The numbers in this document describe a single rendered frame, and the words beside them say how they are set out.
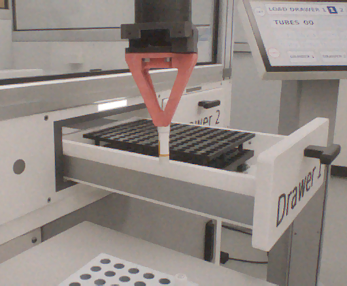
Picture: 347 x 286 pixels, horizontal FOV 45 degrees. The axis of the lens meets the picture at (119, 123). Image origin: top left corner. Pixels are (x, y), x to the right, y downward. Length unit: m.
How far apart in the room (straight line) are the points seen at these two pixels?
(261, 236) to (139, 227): 0.45
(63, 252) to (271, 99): 1.82
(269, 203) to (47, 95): 0.34
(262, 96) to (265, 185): 1.84
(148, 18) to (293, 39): 1.07
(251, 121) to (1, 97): 1.89
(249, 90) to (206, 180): 1.81
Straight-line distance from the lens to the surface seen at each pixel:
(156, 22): 0.38
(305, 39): 1.47
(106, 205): 0.79
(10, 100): 0.58
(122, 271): 0.48
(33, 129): 0.61
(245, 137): 0.68
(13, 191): 0.60
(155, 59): 0.41
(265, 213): 0.48
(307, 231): 1.69
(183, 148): 0.59
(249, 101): 2.32
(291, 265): 1.72
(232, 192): 0.51
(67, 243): 0.63
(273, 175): 0.47
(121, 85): 0.76
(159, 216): 0.98
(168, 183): 0.55
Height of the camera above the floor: 1.05
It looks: 11 degrees down
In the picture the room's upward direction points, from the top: straight up
